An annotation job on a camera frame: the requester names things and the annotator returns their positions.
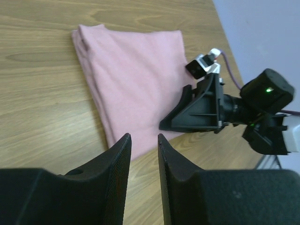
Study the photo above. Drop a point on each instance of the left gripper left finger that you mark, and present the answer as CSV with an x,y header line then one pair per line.
x,y
92,194

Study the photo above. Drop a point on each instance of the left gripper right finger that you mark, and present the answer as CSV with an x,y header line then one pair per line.
x,y
194,196

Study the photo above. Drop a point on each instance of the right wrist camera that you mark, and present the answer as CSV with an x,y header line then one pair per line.
x,y
203,65

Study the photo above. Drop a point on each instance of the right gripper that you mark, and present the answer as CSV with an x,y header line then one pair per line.
x,y
204,108

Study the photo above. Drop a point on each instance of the pink printed t-shirt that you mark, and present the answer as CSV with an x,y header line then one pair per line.
x,y
135,80

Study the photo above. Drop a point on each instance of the aluminium frame rail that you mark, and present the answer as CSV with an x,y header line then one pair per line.
x,y
268,162

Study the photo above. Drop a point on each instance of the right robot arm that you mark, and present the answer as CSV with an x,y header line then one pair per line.
x,y
266,125

